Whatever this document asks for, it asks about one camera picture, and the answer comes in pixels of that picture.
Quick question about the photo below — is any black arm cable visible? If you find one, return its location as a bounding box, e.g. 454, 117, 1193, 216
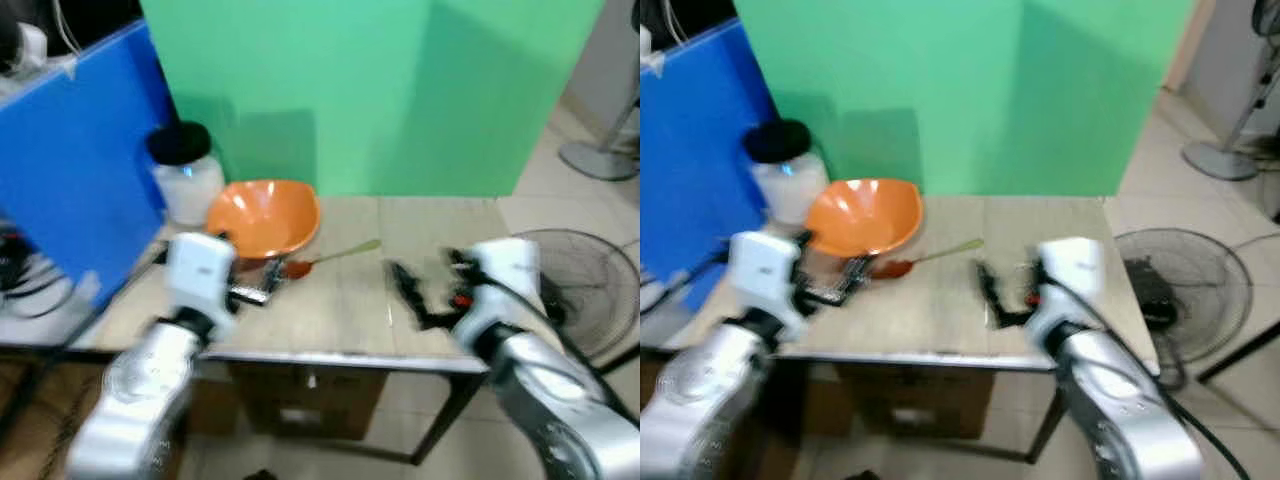
1072, 285, 1253, 480
640, 255, 733, 319
0, 250, 171, 446
515, 295, 641, 426

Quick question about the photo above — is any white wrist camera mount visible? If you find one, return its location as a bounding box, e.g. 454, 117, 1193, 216
1024, 236, 1107, 349
452, 237, 542, 346
727, 229, 810, 333
164, 231, 239, 319

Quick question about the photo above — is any brown cardboard box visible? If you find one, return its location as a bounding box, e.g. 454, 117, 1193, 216
228, 361, 393, 442
834, 363, 998, 442

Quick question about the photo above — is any orange plastic bowl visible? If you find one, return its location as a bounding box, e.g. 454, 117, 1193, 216
206, 179, 322, 260
804, 177, 924, 260

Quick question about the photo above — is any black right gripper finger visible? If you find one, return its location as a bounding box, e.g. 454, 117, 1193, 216
988, 296, 1031, 330
973, 261, 1007, 303
385, 260, 426, 306
408, 298, 453, 333

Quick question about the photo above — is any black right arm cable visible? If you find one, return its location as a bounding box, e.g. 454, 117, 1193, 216
1072, 285, 1253, 480
515, 295, 641, 426

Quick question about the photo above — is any white box device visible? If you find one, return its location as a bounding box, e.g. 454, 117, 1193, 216
0, 20, 53, 77

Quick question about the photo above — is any black round floor fan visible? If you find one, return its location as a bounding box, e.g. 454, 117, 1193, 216
508, 227, 641, 363
1111, 227, 1255, 393

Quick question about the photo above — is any grey standing fan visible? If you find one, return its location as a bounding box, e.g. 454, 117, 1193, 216
557, 60, 641, 183
1181, 0, 1280, 183

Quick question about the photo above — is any red spoon with green handle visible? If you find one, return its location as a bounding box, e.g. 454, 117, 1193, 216
870, 237, 986, 280
282, 238, 383, 280

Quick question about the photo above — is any green backdrop board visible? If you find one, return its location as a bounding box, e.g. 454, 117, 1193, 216
733, 0, 1197, 199
139, 0, 607, 199

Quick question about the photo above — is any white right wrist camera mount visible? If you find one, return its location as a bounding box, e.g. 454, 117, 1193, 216
452, 237, 542, 346
1024, 236, 1107, 349

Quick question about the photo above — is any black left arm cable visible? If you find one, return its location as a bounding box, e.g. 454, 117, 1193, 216
640, 255, 733, 319
0, 250, 171, 446

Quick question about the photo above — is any wooden table with metal frame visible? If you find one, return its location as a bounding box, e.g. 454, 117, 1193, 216
0, 195, 563, 467
640, 195, 1163, 467

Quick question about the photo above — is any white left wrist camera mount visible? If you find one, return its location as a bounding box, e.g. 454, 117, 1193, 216
164, 231, 239, 319
727, 229, 810, 333

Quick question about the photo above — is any clear jar with black lid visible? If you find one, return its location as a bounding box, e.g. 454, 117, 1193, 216
744, 119, 832, 227
147, 121, 227, 227

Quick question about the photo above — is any blue partition board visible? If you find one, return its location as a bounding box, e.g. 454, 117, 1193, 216
0, 18, 178, 313
640, 16, 778, 289

